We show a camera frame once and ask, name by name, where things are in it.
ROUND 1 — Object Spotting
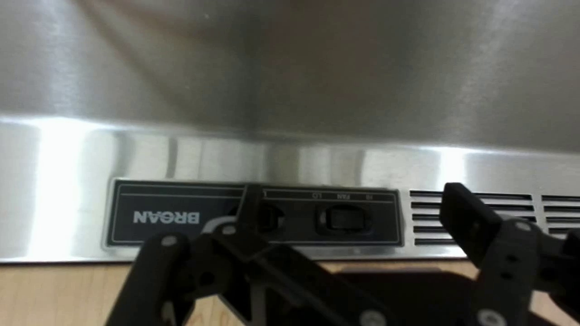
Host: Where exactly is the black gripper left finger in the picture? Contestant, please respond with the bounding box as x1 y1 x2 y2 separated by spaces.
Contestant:
105 184 339 326

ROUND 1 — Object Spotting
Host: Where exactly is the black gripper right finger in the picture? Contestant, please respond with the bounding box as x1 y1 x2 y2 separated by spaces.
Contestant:
438 183 580 326

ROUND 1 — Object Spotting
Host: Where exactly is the black hood light switch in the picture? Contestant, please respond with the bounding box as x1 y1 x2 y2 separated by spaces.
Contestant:
259 204 284 233

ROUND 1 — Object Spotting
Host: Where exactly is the right cabinet door over hood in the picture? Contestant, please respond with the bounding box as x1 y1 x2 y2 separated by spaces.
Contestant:
0 259 580 326

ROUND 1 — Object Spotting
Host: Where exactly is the stainless steel range hood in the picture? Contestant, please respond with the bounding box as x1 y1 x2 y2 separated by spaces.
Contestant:
0 0 580 262

